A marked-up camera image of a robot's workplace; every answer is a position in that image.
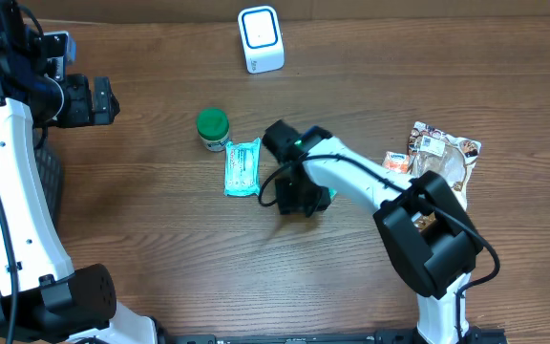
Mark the teal wet wipes pack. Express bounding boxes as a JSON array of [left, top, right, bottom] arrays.
[[223, 138, 262, 197]]

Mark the orange Kleenex tissue pack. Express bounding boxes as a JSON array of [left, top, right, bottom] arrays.
[[382, 151, 410, 174]]

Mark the green lid jar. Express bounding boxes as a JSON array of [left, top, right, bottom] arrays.
[[196, 108, 230, 152]]

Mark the brown snack pouch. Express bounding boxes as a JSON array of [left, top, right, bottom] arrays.
[[408, 121, 482, 210]]

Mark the teal Kleenex tissue pack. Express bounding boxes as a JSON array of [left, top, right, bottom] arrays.
[[328, 189, 337, 200]]

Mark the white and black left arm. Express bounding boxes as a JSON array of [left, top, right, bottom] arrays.
[[0, 1, 169, 344]]

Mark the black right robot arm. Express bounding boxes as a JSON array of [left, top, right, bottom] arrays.
[[263, 120, 487, 343]]

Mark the white barcode scanner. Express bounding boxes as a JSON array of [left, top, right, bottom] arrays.
[[238, 5, 286, 75]]

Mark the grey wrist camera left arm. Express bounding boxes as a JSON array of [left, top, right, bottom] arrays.
[[43, 31, 76, 82]]

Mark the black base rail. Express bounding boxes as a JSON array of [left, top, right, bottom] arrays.
[[169, 328, 508, 344]]

